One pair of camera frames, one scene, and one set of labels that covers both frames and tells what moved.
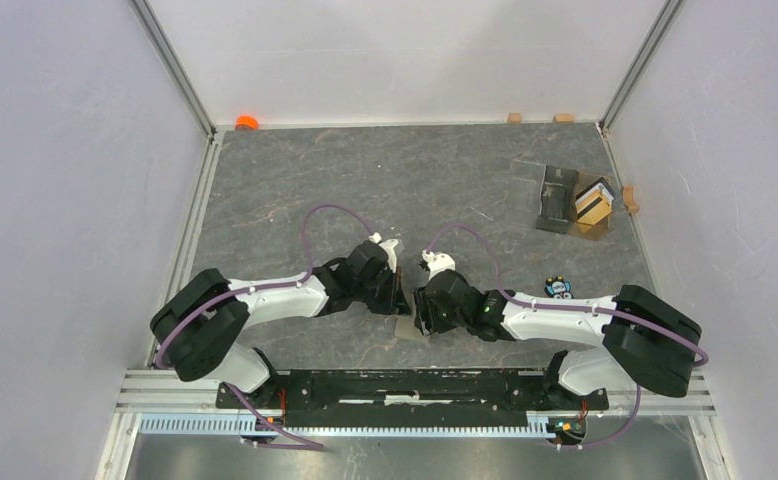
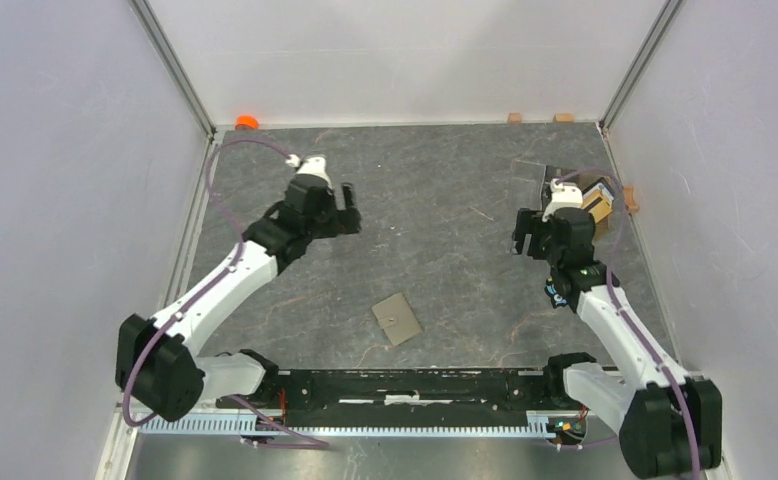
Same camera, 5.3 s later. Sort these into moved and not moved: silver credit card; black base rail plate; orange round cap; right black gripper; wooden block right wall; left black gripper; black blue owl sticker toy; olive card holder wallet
Moved: left black gripper; olive card holder wallet; right black gripper
Not moved: silver credit card; black base rail plate; black blue owl sticker toy; orange round cap; wooden block right wall
